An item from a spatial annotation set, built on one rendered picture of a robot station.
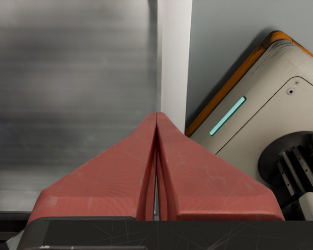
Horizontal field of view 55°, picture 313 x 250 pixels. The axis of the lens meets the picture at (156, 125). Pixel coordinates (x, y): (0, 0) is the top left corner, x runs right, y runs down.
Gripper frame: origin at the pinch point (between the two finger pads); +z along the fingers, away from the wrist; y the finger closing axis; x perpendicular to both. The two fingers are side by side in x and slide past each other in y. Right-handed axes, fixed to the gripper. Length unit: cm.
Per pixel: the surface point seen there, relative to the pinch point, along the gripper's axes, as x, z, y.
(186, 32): 1.5, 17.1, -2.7
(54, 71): 5.3, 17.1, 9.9
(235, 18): 25, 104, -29
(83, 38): 2.0, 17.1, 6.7
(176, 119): 10.8, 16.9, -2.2
